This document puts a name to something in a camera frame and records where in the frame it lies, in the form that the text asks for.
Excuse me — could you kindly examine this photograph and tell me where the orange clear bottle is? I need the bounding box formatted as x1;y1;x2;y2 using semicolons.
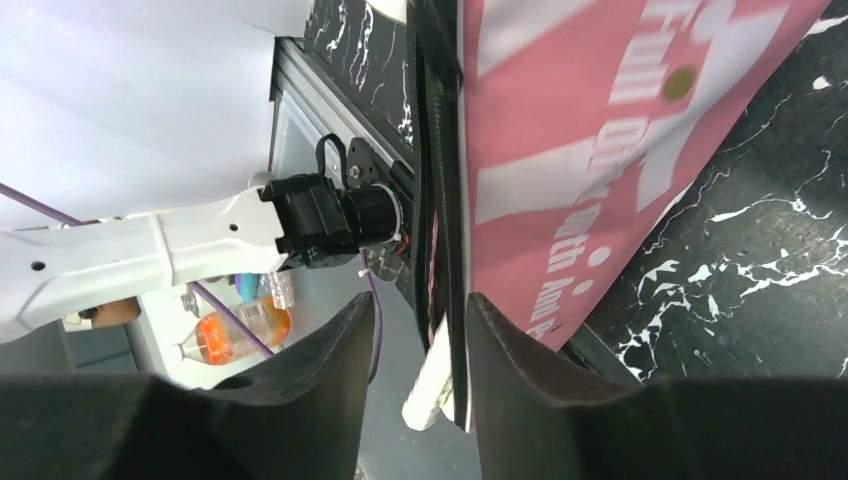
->
172;297;291;366

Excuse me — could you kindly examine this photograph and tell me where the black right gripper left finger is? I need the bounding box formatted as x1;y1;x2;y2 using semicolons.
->
1;292;374;479

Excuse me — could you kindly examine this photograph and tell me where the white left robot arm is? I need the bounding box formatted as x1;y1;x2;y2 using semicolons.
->
1;174;404;342

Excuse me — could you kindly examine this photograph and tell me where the pink racket bag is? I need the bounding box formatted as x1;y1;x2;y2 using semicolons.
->
423;1;847;431

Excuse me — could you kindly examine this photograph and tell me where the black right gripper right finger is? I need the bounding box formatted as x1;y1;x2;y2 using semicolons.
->
466;293;847;479

